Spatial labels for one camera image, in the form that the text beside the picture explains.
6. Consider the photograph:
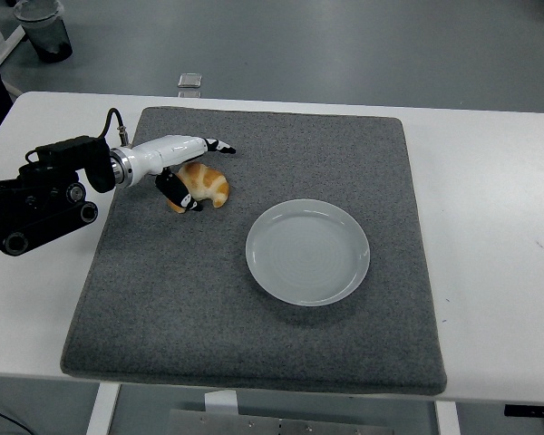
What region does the black bin with clear bag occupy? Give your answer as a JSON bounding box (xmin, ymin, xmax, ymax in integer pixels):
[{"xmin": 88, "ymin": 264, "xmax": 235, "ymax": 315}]
[{"xmin": 13, "ymin": 0, "xmax": 73, "ymax": 63}]

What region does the white metal stand frame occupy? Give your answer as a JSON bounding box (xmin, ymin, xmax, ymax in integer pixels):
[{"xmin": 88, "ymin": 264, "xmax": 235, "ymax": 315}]
[{"xmin": 0, "ymin": 4, "xmax": 26, "ymax": 99}]

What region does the grey metal plate with screws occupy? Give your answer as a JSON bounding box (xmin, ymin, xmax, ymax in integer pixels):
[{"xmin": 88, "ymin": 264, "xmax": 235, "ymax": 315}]
[{"xmin": 168, "ymin": 409, "xmax": 395, "ymax": 435}]

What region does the croissant bread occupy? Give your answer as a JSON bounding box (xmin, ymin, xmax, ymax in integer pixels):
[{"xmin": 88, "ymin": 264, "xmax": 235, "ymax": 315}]
[{"xmin": 166, "ymin": 161, "xmax": 231, "ymax": 214}]

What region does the black bar under table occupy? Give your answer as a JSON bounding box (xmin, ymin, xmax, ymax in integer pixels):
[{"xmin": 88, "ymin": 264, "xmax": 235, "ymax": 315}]
[{"xmin": 503, "ymin": 402, "xmax": 544, "ymax": 419}]

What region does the black floor cable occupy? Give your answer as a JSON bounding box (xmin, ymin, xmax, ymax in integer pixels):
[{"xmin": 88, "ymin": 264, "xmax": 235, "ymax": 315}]
[{"xmin": 0, "ymin": 404, "xmax": 33, "ymax": 435}]

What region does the white table leg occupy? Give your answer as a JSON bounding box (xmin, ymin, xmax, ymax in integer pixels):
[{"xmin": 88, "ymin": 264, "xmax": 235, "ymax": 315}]
[
  {"xmin": 84, "ymin": 382, "xmax": 121, "ymax": 435},
  {"xmin": 433, "ymin": 401, "xmax": 461, "ymax": 435}
]

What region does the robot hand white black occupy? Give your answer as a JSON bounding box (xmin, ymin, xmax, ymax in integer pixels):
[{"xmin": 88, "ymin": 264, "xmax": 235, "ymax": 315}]
[{"xmin": 129, "ymin": 134, "xmax": 238, "ymax": 213}]

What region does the grey felt mat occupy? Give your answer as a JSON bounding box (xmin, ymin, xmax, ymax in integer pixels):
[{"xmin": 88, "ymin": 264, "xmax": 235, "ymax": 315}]
[{"xmin": 59, "ymin": 106, "xmax": 449, "ymax": 396}]

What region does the grey round plate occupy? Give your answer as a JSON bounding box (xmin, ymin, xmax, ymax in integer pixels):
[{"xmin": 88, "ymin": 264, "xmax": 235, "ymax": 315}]
[{"xmin": 245, "ymin": 198, "xmax": 372, "ymax": 307}]

